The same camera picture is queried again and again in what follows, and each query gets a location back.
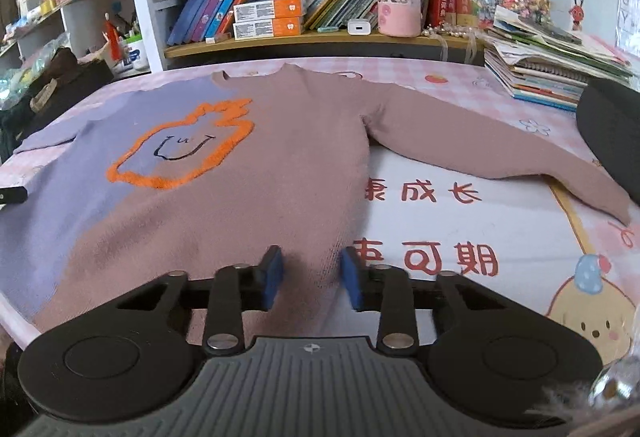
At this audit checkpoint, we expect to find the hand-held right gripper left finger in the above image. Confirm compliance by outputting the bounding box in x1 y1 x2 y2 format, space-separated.
101 244 286 358

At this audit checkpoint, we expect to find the black bag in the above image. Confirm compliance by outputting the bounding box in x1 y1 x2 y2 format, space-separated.
0 46 117 164

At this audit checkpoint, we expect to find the cartoon wall sticker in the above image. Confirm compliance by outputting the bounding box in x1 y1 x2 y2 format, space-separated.
569 0 589 34

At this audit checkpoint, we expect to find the orange and white box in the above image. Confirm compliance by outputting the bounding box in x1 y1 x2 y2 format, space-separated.
233 0 306 24
233 16 305 41

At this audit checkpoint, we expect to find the grey fluffy trim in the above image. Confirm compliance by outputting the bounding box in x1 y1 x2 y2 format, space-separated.
539 381 602 419

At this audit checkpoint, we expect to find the white pen cup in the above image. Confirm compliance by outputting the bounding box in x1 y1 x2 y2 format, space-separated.
122 37 151 71

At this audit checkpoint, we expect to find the stack of notebooks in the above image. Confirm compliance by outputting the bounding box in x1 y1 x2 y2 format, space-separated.
482 6 639 113

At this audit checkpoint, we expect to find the black chair back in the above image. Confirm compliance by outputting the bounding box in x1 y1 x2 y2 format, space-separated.
575 77 640 206

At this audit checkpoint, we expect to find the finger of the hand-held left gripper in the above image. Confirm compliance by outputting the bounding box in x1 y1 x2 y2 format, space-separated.
0 186 29 206

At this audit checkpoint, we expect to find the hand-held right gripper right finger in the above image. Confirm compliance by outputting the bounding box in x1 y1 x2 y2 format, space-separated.
340 246 524 358

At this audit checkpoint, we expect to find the pink printed desk mat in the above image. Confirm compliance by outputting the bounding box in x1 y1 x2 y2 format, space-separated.
0 56 640 370

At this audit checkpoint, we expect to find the pink and purple sweater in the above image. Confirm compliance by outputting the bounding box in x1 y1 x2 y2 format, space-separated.
0 66 634 335

